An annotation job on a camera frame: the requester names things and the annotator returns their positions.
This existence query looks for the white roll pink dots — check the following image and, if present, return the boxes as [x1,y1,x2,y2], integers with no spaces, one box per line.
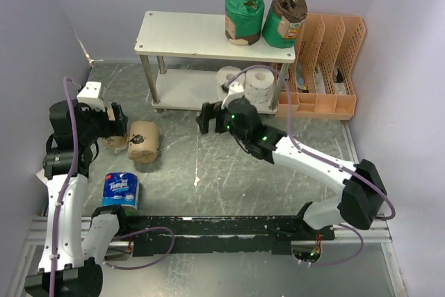
[244,67,275,104]

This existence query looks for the blue Tempo wrapped roll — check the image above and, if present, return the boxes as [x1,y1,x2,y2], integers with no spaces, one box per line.
[102,172,139,210]

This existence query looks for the beige roll cloud print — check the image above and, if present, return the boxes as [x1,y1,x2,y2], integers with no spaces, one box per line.
[128,121,161,163]

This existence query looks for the orange plastic file organizer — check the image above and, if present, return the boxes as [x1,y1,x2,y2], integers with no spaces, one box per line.
[275,14,366,121]

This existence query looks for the beige roll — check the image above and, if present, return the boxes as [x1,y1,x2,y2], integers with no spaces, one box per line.
[102,135,129,153]

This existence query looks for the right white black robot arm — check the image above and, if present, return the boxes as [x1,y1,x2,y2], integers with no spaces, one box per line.
[196,97,387,240]

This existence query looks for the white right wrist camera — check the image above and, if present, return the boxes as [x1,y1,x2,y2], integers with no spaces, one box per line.
[221,81,244,109]

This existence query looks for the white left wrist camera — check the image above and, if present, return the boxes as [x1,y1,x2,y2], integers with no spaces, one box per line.
[76,81,106,112]

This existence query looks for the white two-tier shelf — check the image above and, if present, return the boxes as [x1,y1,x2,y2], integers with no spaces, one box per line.
[134,11,296,113]

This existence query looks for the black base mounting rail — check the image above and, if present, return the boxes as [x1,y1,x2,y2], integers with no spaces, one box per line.
[120,215,334,257]

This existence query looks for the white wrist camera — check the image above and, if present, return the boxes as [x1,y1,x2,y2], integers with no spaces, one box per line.
[76,81,106,112]
[221,81,244,109]

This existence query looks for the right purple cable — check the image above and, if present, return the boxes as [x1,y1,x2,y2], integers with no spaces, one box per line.
[222,65,396,267]

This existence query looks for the green brown roll orange label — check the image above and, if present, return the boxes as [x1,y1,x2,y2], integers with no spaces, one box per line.
[262,0,308,49]

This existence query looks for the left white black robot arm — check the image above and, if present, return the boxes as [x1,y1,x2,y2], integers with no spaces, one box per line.
[24,99,130,296]

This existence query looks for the aluminium frame rail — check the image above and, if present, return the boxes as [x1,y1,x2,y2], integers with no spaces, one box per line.
[25,216,393,246]

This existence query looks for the plain white toilet roll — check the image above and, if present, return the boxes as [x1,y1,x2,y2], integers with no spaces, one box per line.
[216,66,241,101]

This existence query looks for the purple cable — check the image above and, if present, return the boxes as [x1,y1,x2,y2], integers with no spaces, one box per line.
[50,77,179,297]
[222,65,396,267]

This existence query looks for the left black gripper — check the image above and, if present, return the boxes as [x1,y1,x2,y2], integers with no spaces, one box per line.
[76,99,128,144]

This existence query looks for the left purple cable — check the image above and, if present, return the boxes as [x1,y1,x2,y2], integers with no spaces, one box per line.
[50,77,179,297]

